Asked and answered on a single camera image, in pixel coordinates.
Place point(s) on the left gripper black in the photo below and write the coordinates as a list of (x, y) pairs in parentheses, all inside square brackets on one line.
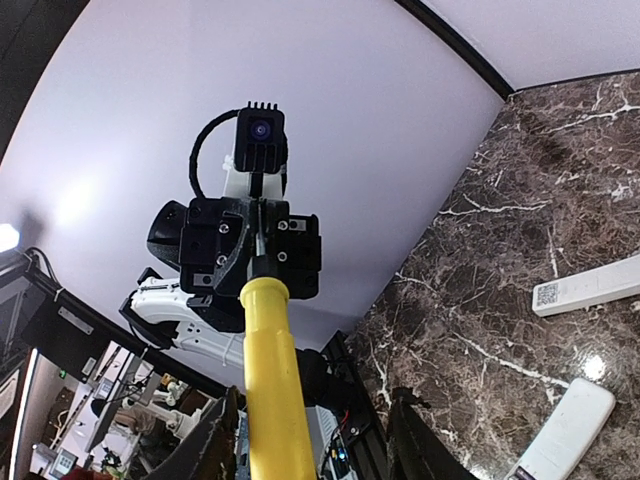
[(211, 241)]

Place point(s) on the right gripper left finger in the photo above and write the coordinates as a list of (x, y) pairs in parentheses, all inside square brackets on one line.
[(208, 452)]

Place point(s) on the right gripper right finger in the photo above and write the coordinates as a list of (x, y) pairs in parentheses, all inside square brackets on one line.
[(414, 450)]

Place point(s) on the yellow handled screwdriver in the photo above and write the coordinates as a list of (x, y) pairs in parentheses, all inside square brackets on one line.
[(279, 439)]

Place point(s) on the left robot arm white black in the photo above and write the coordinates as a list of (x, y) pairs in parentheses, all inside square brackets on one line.
[(168, 317)]

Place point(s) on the white remote with label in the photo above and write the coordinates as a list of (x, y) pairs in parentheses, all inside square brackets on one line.
[(612, 282)]

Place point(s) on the left black frame post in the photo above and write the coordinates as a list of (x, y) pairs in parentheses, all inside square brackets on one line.
[(437, 25)]

